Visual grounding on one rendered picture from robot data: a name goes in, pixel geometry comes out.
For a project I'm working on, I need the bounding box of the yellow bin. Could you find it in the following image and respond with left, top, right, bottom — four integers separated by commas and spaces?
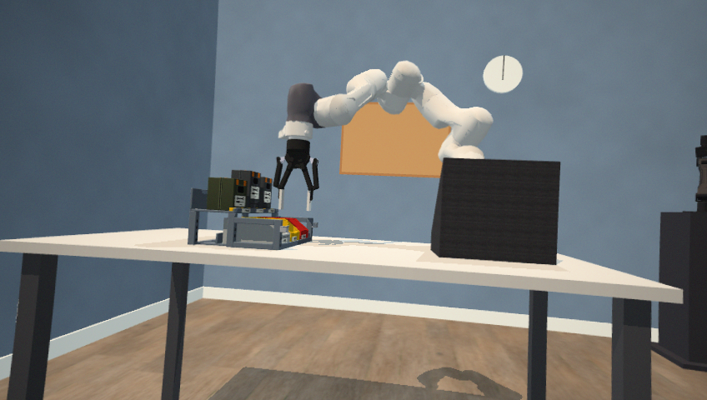
249, 217, 298, 242

